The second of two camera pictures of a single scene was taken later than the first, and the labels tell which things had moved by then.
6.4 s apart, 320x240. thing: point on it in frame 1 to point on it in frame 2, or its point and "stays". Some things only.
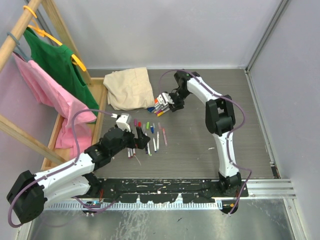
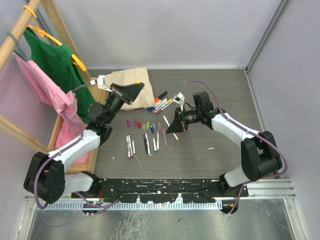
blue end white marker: x=155 y=146 stays
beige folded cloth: x=129 y=89 stays
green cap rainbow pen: x=148 y=149 stays
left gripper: x=144 y=138 to x=132 y=90
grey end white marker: x=157 y=141 stays
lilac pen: x=165 y=136 stays
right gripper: x=175 y=106 to x=177 y=125
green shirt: x=56 y=60 stays
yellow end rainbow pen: x=162 y=112 to x=168 y=124
